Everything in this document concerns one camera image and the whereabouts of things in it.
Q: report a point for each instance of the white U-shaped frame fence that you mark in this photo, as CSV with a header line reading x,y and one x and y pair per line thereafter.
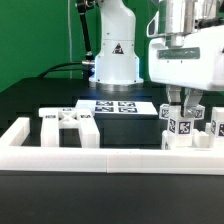
x,y
14,155

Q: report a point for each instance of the black pole with clamp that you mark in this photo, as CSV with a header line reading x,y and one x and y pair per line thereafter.
x,y
82,7

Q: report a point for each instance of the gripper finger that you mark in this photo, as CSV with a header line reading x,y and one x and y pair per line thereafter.
x,y
174,98
192,99

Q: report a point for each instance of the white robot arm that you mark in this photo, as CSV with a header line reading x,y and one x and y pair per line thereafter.
x,y
117,65

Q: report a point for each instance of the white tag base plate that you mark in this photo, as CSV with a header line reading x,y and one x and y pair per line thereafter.
x,y
118,107

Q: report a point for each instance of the white chair back part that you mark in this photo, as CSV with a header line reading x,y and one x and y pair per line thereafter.
x,y
55,119

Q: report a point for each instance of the white chair seat part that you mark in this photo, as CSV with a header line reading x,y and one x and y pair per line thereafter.
x,y
197,139

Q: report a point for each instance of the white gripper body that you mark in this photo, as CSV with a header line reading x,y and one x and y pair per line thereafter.
x,y
199,64

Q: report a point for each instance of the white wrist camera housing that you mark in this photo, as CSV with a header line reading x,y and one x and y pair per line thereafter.
x,y
152,27

